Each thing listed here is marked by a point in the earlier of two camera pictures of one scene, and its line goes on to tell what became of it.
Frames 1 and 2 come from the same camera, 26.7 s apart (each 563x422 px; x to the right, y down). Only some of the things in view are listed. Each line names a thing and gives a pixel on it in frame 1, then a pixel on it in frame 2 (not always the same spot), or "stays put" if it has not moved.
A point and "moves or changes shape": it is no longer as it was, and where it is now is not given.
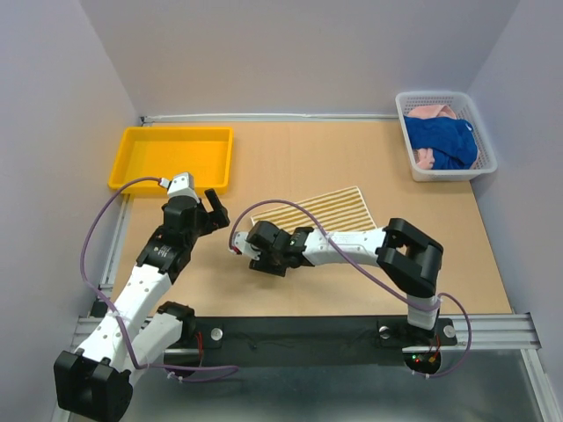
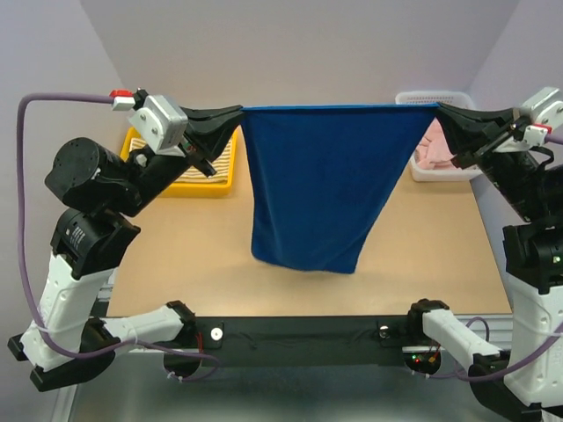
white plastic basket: [465, 109] stays put
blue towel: [451, 141] moves or changes shape
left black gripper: [215, 219] -> [208, 131]
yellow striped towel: [344, 210] -> [220, 164]
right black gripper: [263, 263] -> [471, 128]
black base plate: [310, 340] stays put
